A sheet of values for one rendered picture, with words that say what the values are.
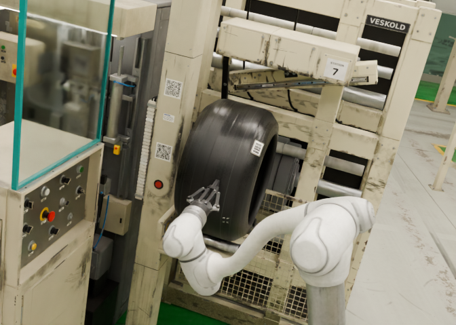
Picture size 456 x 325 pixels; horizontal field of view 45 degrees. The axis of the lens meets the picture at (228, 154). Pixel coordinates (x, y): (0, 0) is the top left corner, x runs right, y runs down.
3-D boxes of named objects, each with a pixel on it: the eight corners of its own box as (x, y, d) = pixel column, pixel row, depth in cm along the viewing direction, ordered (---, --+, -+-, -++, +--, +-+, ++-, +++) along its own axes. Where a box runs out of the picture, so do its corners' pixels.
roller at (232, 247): (164, 233, 249) (163, 228, 245) (168, 224, 251) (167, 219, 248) (238, 256, 242) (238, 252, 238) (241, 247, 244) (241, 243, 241)
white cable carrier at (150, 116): (134, 198, 256) (148, 100, 239) (139, 194, 261) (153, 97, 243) (143, 201, 255) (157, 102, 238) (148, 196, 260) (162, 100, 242)
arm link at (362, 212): (314, 192, 165) (298, 207, 154) (374, 184, 156) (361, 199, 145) (325, 233, 167) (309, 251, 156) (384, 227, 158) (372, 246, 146)
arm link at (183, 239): (170, 213, 192) (184, 245, 196) (151, 239, 179) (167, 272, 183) (197, 208, 187) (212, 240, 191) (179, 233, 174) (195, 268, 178)
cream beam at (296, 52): (214, 54, 250) (220, 22, 244) (230, 47, 272) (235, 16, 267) (347, 87, 237) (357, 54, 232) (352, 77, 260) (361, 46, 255)
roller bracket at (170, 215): (154, 239, 245) (157, 220, 242) (186, 204, 281) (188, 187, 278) (161, 242, 245) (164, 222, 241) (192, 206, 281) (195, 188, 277)
